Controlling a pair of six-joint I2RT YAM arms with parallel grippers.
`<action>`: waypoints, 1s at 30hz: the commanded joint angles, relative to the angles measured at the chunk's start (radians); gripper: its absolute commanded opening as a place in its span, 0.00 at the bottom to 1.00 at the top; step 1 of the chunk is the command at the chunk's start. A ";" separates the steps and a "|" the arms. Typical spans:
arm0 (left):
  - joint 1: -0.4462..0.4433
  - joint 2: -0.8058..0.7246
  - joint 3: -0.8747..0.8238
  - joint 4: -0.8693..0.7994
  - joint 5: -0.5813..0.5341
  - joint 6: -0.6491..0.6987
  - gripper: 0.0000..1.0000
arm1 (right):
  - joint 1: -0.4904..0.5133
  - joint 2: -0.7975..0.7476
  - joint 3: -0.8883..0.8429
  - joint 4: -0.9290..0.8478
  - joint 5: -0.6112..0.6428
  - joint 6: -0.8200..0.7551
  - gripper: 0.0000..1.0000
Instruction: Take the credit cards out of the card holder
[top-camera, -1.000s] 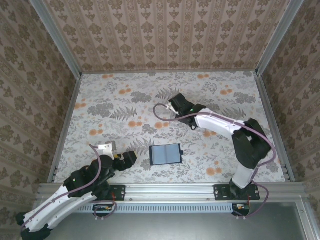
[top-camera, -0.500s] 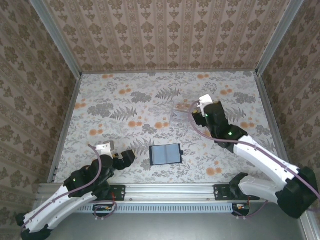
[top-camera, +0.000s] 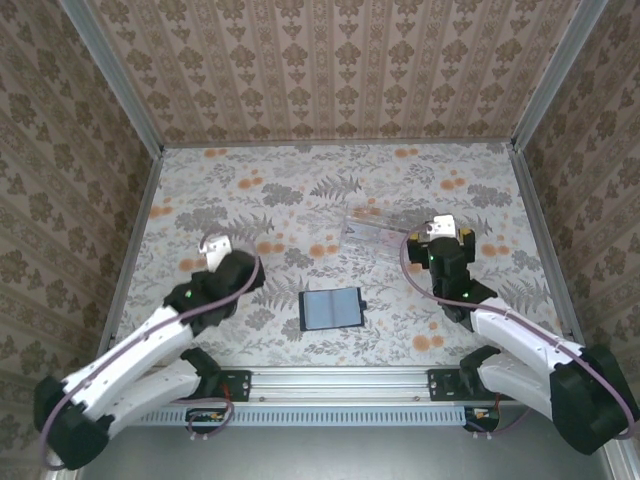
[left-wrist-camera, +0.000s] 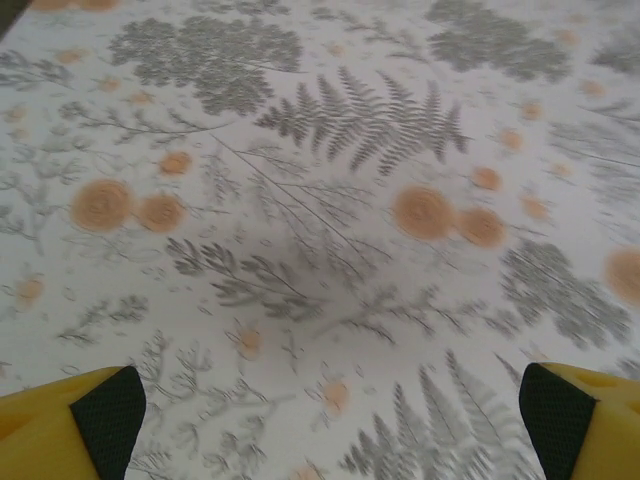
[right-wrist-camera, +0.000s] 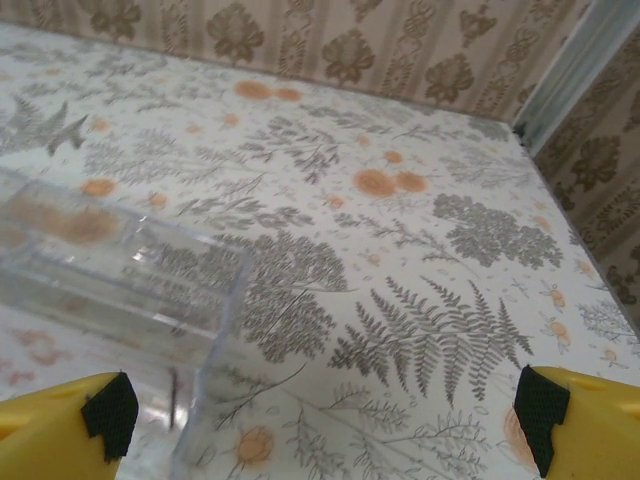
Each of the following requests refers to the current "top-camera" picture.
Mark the pink credit card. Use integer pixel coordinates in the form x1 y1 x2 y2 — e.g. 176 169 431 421
369 222 414 251

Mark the clear acrylic box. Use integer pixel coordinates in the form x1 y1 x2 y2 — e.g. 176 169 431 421
341 205 422 265

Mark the navy blue card holder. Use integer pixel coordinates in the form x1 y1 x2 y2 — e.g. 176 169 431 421
298 287 368 332

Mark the black left connector box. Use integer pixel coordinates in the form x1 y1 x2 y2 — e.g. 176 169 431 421
185 408 227 426

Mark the black connector box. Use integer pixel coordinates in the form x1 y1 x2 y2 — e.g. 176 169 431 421
463 407 502 432
185 408 227 426

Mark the black right connector box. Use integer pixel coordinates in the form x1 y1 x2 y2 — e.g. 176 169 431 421
463 407 502 432

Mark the grey metal panel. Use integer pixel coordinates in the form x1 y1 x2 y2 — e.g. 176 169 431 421
107 424 609 480

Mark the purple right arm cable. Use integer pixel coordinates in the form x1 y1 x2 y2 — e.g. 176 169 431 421
401 227 636 441

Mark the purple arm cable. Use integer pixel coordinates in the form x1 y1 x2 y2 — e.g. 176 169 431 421
39 232 266 471
401 227 636 441

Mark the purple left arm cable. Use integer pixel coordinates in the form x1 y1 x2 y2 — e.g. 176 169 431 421
39 232 266 471

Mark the aluminium right table edge rail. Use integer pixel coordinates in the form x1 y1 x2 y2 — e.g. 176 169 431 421
509 144 587 346

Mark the aluminium table edge rail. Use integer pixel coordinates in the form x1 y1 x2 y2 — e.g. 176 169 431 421
97 148 165 356
509 144 587 346
162 140 516 150

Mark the aluminium left table edge rail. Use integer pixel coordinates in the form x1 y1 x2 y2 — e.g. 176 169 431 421
97 148 165 356

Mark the aluminium rear table edge rail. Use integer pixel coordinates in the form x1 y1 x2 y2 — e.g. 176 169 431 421
162 140 516 150

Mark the aluminium mounting rail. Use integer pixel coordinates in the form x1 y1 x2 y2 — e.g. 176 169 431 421
249 368 432 404

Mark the grey slotted cable duct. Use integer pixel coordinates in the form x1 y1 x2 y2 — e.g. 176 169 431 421
134 405 471 427

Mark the aluminium right corner post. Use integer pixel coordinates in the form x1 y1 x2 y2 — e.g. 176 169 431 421
510 0 615 151

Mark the aluminium corner post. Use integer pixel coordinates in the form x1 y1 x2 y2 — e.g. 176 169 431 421
510 0 615 151
58 0 166 154

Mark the aluminium left corner post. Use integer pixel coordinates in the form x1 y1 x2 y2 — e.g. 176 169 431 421
58 0 166 154

